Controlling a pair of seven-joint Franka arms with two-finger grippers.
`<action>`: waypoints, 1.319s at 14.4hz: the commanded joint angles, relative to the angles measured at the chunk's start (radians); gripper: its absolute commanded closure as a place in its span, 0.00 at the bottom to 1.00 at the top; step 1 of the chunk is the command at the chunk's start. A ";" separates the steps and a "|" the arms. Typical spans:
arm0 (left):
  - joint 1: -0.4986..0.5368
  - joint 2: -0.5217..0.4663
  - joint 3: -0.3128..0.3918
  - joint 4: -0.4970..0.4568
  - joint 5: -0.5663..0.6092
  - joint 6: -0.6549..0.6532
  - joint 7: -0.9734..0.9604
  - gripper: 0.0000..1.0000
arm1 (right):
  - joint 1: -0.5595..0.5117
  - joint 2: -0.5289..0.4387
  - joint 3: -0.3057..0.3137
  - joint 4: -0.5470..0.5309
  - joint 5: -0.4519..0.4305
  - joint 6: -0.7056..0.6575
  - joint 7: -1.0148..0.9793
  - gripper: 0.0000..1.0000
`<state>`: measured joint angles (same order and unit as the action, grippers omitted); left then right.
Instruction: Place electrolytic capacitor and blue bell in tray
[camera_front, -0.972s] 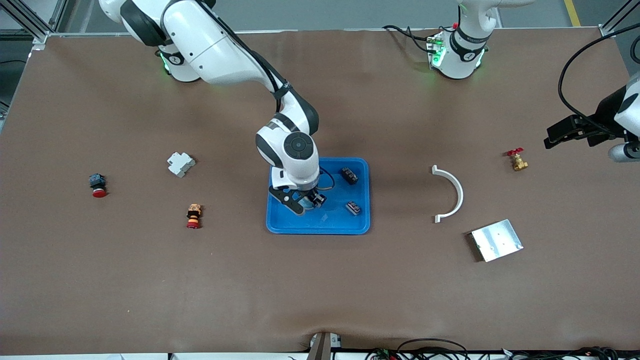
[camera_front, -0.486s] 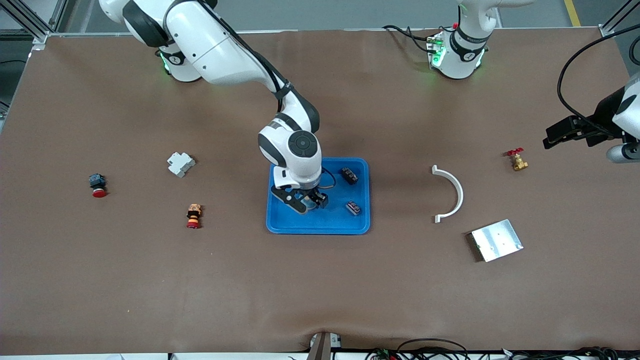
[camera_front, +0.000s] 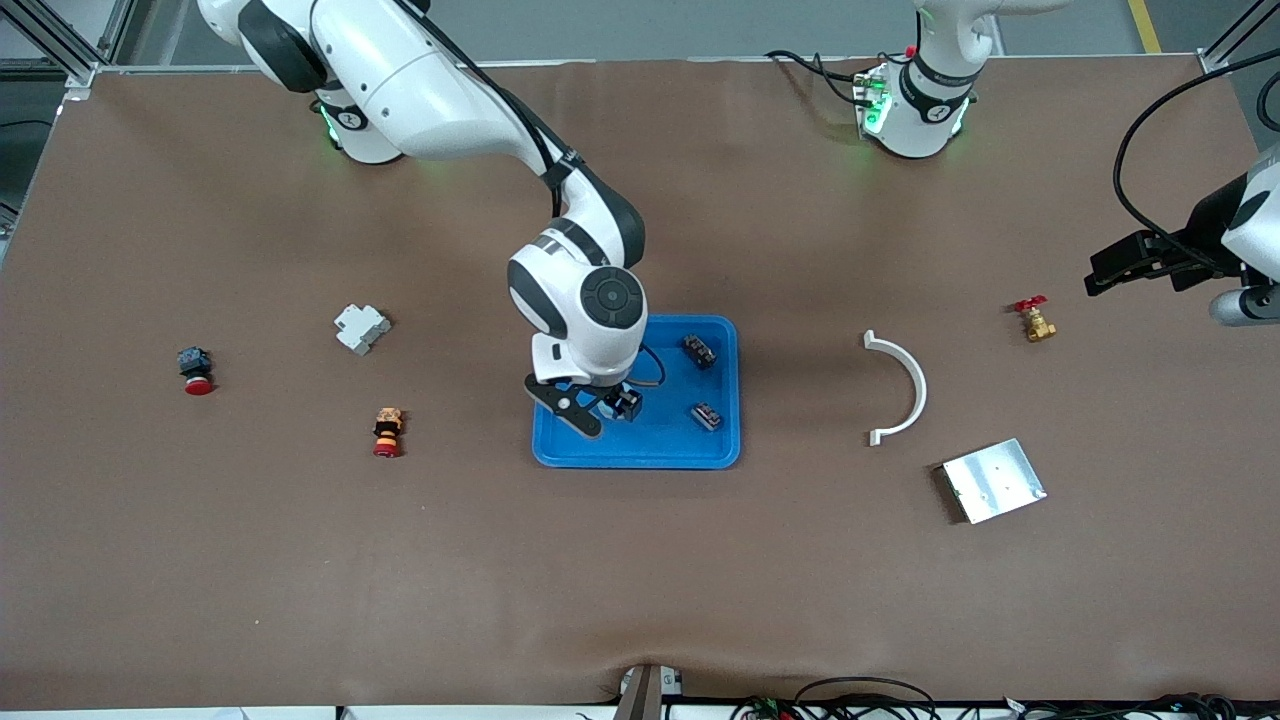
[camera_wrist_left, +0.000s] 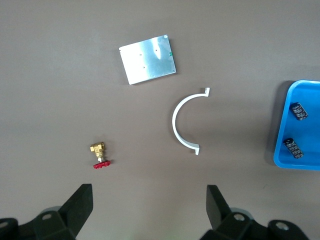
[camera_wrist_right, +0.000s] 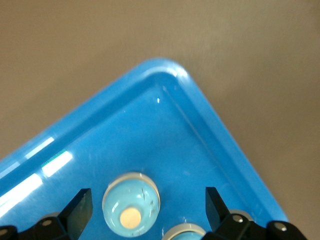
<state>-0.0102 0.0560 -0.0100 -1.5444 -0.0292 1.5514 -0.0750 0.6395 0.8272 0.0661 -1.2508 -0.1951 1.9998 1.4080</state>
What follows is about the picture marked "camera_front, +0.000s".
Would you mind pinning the aluminium frame post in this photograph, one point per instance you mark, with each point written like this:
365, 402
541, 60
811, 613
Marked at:
1215, 63
80, 78

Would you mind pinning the white curved plastic bracket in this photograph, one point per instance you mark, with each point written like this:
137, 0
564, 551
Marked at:
920, 390

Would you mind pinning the brown table mat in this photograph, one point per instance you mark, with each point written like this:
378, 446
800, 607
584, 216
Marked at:
640, 580

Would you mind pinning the red emergency stop button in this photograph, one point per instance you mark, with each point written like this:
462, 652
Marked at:
196, 368

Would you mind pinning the blue plastic tray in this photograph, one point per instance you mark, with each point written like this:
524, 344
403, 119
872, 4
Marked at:
660, 440

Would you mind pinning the grey plastic breaker module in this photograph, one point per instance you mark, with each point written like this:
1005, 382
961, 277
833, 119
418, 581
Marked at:
361, 328

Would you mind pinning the orange red pushbutton switch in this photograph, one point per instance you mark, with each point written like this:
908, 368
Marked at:
388, 431

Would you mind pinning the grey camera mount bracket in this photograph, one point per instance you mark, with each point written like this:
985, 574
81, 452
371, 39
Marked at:
643, 695

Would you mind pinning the black terminal block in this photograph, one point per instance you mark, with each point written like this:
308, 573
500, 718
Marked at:
706, 415
700, 350

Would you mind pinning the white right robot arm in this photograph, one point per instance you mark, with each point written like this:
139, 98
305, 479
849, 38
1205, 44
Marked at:
420, 80

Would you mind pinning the silver metal plate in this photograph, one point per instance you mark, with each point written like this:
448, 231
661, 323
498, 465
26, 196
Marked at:
995, 480

